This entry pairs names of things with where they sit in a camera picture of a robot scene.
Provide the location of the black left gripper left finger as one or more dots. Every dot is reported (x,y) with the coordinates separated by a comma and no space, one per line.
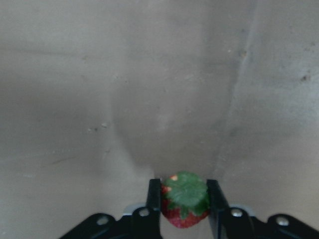
(142,222)

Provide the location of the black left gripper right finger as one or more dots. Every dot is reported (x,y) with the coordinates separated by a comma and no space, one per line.
(229,222)

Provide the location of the red strawberry one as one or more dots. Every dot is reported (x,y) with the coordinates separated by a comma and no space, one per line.
(184,199)

